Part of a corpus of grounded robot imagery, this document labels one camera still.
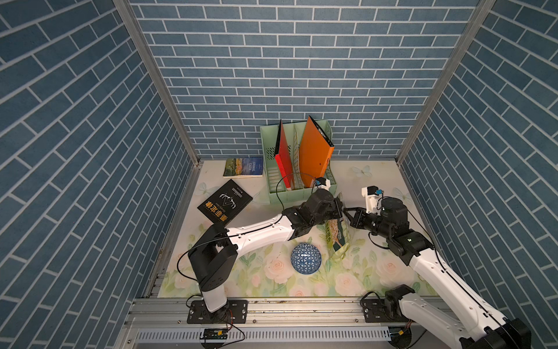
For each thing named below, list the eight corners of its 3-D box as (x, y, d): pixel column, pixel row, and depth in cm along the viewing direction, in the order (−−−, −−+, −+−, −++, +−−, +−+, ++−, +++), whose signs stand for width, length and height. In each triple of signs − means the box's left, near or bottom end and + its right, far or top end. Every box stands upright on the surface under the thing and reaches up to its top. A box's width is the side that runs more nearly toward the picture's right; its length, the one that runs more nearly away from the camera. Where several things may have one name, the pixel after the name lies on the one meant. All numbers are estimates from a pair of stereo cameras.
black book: (200, 213, 101) (197, 207, 97) (232, 185, 112) (230, 179, 108) (222, 230, 95) (219, 225, 91) (253, 199, 106) (252, 193, 102)
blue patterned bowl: (291, 274, 83) (291, 271, 80) (290, 247, 90) (291, 243, 87) (321, 274, 83) (322, 271, 80) (318, 247, 90) (319, 243, 87)
